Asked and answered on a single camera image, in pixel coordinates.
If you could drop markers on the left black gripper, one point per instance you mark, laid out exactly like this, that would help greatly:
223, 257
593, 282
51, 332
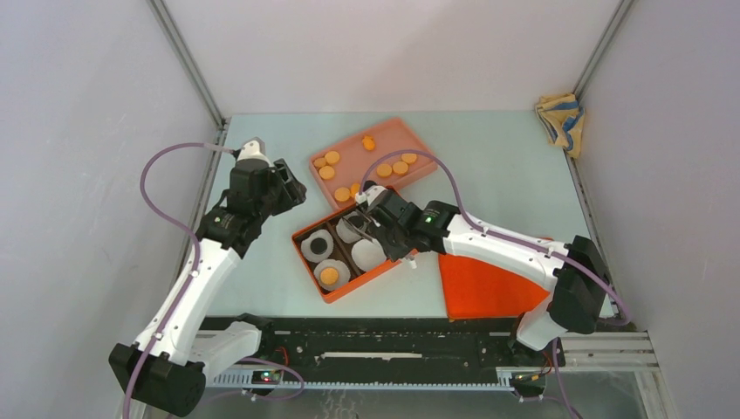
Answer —
292, 191

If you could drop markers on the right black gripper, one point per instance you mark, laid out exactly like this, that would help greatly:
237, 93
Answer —
380, 216

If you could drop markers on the black sandwich cookie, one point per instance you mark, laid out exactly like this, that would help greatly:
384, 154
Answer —
357, 222
318, 246

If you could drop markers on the orange cookie box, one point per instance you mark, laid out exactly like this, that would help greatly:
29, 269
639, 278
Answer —
339, 255

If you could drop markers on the pink cookie tray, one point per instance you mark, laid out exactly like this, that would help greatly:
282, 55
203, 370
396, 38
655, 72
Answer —
393, 137

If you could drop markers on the metal tongs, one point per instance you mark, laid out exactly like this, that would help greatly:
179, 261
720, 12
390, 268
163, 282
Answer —
408, 260

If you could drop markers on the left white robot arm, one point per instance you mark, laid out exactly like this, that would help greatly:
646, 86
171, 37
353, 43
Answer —
157, 369

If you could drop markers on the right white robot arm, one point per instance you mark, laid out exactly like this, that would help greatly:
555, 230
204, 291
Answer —
571, 274

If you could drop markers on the white paper cup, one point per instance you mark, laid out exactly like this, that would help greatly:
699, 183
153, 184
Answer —
367, 255
346, 232
342, 267
306, 252

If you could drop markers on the orange box lid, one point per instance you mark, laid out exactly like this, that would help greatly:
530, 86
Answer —
486, 277

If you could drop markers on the yellow blue cloth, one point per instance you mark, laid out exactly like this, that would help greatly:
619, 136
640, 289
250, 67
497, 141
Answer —
563, 119

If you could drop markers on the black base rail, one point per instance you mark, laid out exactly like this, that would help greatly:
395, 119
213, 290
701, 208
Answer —
411, 351

